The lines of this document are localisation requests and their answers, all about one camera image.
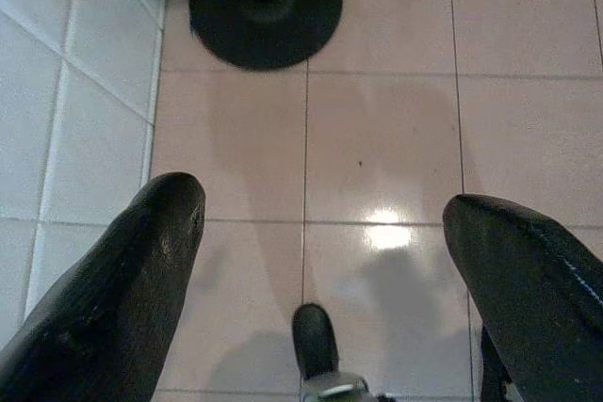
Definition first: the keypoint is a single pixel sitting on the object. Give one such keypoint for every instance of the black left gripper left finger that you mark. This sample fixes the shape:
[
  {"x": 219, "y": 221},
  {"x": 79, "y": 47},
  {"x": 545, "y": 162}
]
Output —
[{"x": 108, "y": 289}]

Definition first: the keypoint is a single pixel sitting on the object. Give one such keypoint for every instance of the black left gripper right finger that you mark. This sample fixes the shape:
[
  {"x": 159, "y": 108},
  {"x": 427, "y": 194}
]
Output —
[{"x": 532, "y": 289}]

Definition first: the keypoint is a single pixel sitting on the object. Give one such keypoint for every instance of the black round stand base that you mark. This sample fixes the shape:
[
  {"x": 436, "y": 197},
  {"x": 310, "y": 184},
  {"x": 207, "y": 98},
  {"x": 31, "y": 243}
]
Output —
[{"x": 266, "y": 6}]

